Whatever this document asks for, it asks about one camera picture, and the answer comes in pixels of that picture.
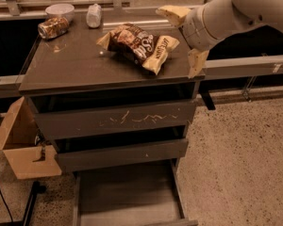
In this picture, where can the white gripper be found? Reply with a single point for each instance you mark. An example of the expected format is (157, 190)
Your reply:
(194, 29)

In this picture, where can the brown chip bag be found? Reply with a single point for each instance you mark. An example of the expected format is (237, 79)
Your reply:
(145, 49)

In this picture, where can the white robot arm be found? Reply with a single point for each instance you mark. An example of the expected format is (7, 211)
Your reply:
(224, 18)

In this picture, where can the grey drawer cabinet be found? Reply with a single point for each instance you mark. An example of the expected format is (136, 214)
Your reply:
(184, 87)

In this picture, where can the grey middle drawer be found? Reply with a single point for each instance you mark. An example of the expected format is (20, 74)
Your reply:
(89, 153)

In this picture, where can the grey top drawer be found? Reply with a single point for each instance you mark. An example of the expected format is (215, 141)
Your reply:
(59, 117)

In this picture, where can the grey open bottom drawer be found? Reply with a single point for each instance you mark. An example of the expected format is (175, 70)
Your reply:
(146, 194)

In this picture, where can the white bowl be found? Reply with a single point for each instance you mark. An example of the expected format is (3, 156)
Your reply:
(61, 10)

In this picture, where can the tipped drink can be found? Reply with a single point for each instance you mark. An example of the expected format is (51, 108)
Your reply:
(53, 27)

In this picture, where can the cardboard box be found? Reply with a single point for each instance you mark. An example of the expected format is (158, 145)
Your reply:
(17, 141)

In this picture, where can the black stand base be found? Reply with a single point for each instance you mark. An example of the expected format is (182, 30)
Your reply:
(36, 189)

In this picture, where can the metal railing frame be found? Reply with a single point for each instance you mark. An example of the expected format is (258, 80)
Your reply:
(248, 66)

